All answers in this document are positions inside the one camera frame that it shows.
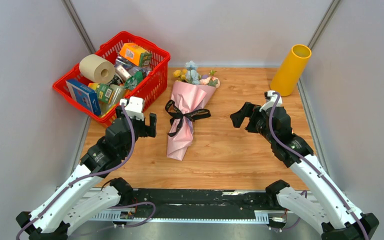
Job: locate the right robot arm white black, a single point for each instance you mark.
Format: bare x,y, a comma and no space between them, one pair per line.
333,216

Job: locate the pink wrapping paper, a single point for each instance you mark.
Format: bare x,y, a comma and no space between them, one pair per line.
186,106

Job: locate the brown toilet paper roll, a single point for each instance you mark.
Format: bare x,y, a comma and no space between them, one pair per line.
97,69

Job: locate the aluminium frame rail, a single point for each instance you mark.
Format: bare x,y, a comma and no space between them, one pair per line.
261,217

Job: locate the yellow cylindrical vase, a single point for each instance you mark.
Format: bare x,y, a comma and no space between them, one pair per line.
290,70

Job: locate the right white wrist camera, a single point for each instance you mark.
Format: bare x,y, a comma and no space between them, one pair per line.
273,99

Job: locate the clear plastic bottle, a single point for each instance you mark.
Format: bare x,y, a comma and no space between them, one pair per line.
118,94

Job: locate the silver wrapped package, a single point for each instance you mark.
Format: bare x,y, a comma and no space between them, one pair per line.
126,69

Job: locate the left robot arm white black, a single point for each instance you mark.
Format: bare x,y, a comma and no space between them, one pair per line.
60,215

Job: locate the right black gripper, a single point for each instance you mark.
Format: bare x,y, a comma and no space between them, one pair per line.
246,111

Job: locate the green snack bag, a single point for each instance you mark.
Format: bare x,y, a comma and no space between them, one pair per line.
132,82

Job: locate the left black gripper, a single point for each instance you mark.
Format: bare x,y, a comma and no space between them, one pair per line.
147,130

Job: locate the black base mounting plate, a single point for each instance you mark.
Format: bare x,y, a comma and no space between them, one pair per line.
199,203

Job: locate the blue box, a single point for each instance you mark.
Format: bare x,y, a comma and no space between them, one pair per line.
84,95

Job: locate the orange green box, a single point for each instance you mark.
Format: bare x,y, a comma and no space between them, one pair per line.
136,54

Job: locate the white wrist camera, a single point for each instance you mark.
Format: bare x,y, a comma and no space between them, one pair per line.
273,99
134,107

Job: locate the green yellow packet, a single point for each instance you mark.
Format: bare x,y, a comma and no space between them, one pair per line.
103,91

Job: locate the artificial flower bunch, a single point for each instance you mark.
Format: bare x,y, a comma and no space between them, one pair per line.
190,75

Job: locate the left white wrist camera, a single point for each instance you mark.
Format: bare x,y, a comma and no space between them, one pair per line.
134,107

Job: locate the black ribbon gold lettering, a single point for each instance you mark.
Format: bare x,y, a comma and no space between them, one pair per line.
177,114

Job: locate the red plastic shopping basket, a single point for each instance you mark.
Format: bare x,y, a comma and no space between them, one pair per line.
149,89

